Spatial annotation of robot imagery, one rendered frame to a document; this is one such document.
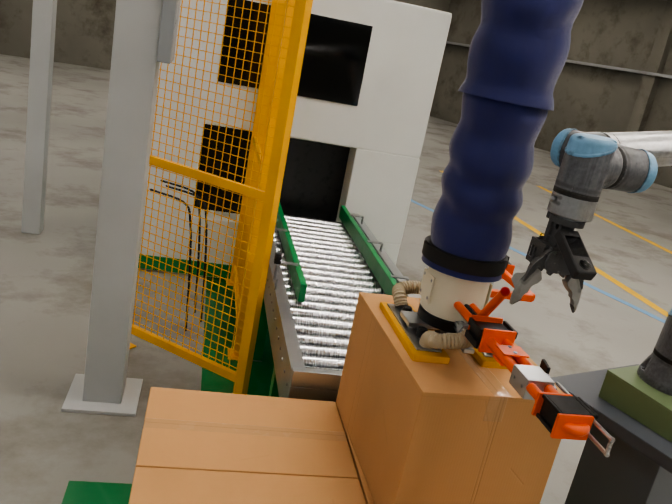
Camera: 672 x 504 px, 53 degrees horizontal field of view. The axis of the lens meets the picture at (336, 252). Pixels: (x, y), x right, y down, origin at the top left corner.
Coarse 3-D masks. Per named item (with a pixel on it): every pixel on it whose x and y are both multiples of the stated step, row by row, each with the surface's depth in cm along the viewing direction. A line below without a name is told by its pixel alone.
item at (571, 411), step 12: (540, 396) 129; (552, 396) 128; (564, 396) 129; (540, 408) 130; (552, 408) 125; (564, 408) 124; (576, 408) 125; (540, 420) 128; (552, 420) 125; (564, 420) 122; (576, 420) 122; (588, 420) 123; (552, 432) 123; (564, 432) 123
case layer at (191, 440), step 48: (144, 432) 185; (192, 432) 190; (240, 432) 194; (288, 432) 199; (336, 432) 203; (144, 480) 167; (192, 480) 170; (240, 480) 173; (288, 480) 177; (336, 480) 181
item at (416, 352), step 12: (384, 312) 193; (396, 312) 190; (396, 324) 183; (408, 336) 176; (420, 336) 175; (408, 348) 171; (420, 348) 170; (432, 348) 171; (420, 360) 168; (432, 360) 168; (444, 360) 169
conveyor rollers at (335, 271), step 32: (288, 224) 416; (320, 224) 429; (320, 256) 368; (352, 256) 381; (288, 288) 313; (320, 288) 317; (352, 288) 328; (320, 320) 282; (352, 320) 293; (320, 352) 256
